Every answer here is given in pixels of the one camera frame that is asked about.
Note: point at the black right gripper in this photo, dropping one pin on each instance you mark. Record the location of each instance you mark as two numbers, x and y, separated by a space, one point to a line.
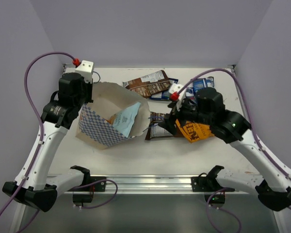
169 122

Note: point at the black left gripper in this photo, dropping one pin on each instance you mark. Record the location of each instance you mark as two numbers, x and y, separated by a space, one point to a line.
88 91

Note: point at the orange snack packet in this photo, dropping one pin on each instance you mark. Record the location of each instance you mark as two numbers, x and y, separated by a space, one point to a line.
194 132

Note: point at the checkered blue paper bag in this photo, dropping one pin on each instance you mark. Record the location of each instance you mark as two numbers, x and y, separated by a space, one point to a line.
109 99

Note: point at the blue white snack packet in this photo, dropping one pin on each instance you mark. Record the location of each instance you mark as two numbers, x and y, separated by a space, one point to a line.
162 96

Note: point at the dark brown kettle chips bag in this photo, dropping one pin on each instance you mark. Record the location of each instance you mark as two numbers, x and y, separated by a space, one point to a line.
154 130

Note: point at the light blue snack packet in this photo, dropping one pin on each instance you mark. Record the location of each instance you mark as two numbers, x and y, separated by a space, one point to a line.
125 119

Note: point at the small orange white packet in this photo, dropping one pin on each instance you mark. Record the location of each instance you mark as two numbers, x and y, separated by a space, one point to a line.
113 119

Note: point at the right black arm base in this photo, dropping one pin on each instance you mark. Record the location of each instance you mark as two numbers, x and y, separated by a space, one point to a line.
203 183

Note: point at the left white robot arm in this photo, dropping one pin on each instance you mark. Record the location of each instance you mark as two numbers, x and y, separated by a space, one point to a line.
32 187

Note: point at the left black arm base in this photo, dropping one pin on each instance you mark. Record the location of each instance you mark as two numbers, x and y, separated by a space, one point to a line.
85 195

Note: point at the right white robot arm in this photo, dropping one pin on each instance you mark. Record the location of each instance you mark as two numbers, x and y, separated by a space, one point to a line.
272 186

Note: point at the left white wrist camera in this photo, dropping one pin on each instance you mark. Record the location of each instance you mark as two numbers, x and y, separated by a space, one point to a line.
85 69

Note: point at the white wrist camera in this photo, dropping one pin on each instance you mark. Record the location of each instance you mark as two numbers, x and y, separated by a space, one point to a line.
177 94
85 69

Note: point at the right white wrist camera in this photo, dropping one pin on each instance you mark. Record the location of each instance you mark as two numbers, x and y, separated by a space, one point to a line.
177 94

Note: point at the aluminium front rail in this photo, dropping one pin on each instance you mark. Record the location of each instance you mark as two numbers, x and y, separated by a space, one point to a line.
179 184

